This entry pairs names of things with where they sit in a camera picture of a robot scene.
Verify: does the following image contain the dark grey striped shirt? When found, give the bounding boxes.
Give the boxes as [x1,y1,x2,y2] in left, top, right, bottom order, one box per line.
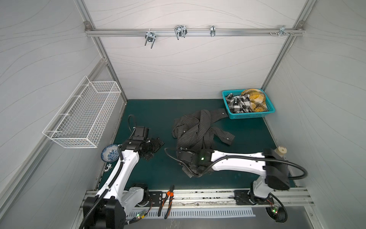
[172,108,235,151]

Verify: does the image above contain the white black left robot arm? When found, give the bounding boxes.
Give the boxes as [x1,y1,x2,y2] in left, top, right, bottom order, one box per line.
[80,127,164,229]

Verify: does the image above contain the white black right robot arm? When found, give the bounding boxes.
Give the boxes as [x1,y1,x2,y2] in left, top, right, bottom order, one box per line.
[175,149,291,205]

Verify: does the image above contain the blue white ceramic bowl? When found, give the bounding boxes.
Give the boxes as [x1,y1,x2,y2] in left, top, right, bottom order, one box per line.
[101,144,120,163]

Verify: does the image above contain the orange black pliers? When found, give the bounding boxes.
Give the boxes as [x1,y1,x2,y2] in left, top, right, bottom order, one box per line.
[157,184,175,220]

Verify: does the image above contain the black white plaid shirt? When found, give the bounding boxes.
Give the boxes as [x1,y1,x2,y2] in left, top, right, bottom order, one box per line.
[226,93,252,114]

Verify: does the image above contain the teal plastic basket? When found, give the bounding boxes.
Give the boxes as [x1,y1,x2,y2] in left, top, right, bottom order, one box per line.
[222,89,275,120]

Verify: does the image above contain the cream thread spool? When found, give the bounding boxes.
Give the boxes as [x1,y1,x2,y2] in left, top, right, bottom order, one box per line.
[274,146,287,157]

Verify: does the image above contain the yellow plaid shirt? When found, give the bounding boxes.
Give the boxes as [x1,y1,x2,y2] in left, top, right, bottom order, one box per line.
[241,89,268,112]

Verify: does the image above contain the black round fan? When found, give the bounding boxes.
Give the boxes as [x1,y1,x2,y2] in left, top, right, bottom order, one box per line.
[266,206,288,223]

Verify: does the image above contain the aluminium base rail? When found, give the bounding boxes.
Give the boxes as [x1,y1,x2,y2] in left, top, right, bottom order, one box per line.
[81,187,315,209]

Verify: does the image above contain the white slotted cable duct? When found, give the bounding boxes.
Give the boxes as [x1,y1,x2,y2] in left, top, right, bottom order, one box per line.
[127,207,256,220]

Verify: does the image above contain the white wire basket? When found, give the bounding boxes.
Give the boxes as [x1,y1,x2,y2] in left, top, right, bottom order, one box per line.
[43,76,121,148]

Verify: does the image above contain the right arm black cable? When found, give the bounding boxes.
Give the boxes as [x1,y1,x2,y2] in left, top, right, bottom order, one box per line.
[164,147,308,223]

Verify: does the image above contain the metal wire hook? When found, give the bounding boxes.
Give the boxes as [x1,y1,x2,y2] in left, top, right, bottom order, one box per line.
[174,25,187,40]

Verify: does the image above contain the aluminium horizontal rail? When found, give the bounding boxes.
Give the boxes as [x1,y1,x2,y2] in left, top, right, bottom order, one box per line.
[86,27,306,37]

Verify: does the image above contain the metal bracket with screws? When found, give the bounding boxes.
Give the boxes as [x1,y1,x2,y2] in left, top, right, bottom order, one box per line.
[269,26,295,37]

